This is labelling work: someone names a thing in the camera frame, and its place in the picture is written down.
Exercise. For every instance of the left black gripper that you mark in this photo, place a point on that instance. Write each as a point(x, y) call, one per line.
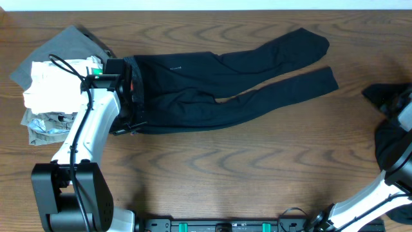
point(129, 97)

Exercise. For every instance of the black leggings with red waistband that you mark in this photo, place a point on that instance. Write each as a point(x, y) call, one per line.
point(186, 92)

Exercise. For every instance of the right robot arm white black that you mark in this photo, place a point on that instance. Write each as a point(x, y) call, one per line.
point(391, 188)

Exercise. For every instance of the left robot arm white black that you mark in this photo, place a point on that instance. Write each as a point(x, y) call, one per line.
point(70, 191)

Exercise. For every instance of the white folded printed shirt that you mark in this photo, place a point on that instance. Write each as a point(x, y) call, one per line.
point(53, 90)

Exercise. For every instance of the olive folded garment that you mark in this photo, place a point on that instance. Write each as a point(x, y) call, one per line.
point(47, 128)

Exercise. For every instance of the grey folded shirt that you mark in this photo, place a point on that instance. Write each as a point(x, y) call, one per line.
point(72, 43)

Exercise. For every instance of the black garment pile right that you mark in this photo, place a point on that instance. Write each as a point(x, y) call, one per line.
point(389, 99)

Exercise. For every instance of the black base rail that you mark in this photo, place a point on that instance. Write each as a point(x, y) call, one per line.
point(168, 225)

